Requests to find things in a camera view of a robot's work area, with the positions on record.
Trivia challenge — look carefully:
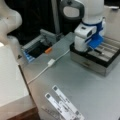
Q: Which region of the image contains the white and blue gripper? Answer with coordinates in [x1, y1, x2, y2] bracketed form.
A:
[74, 20, 105, 52]

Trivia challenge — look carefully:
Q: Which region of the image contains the black and grey storage box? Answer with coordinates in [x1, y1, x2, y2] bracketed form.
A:
[69, 4, 120, 77]

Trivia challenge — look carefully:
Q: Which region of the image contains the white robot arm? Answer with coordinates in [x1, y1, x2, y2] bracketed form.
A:
[60, 0, 106, 52]

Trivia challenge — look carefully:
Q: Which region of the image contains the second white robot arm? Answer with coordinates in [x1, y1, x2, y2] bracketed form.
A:
[0, 0, 22, 59]

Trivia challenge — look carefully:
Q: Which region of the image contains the black tray with blue edge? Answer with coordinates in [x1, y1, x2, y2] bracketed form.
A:
[22, 29, 61, 62]

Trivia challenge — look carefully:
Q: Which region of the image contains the upper metal ruler strip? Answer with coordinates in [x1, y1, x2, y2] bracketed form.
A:
[52, 85, 85, 120]

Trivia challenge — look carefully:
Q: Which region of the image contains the clear plastic ruler strip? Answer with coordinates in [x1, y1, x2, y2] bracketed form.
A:
[41, 106, 61, 120]

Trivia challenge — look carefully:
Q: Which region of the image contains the wooden shelf block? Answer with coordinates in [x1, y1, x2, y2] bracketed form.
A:
[0, 46, 40, 120]

